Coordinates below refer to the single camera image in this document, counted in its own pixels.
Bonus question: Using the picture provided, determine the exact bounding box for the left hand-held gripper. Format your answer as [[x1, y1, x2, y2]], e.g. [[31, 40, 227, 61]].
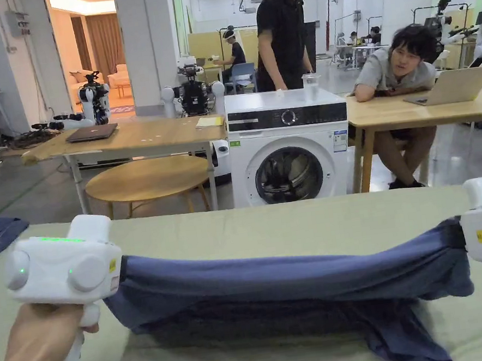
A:
[[0, 210, 136, 361]]

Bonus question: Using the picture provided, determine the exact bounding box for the dark blue shirt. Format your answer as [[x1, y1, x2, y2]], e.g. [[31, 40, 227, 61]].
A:
[[99, 213, 482, 361]]

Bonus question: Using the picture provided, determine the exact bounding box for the person's left hand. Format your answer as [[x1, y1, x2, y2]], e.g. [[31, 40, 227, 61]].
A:
[[0, 294, 104, 361]]

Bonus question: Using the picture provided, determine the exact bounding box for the round low wooden table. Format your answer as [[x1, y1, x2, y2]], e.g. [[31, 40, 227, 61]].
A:
[[82, 151, 215, 226]]

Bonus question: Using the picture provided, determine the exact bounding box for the wooden table with silver laptop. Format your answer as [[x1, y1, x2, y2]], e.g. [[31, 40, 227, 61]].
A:
[[340, 67, 482, 195]]

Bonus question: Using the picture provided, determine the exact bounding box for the long wooden table with laptop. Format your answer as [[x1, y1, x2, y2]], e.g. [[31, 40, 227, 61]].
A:
[[19, 108, 239, 234]]

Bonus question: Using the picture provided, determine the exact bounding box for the white and black robot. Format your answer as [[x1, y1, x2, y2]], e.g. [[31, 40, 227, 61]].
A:
[[25, 69, 115, 136]]

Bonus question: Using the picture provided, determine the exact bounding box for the cream sofa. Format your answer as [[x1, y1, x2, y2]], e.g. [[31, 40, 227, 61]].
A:
[[69, 62, 130, 95]]

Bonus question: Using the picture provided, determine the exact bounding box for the white robot with black arms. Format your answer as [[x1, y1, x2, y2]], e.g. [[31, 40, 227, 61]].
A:
[[420, 0, 482, 75]]

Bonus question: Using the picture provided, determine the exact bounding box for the white washing machine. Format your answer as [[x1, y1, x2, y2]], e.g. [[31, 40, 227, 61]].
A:
[[219, 69, 359, 210]]

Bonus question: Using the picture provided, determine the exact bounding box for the bed with pale green sheet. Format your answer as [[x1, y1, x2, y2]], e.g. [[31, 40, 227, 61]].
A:
[[0, 169, 482, 361]]

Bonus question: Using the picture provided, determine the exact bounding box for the black robot with white shoulders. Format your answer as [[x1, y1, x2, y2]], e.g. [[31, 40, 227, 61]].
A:
[[156, 59, 229, 121]]

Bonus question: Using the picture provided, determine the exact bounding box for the group of people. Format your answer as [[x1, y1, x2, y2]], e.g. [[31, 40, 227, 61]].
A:
[[336, 26, 387, 66]]

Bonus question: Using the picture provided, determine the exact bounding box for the blue chair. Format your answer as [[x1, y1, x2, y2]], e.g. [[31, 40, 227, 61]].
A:
[[222, 61, 260, 97]]

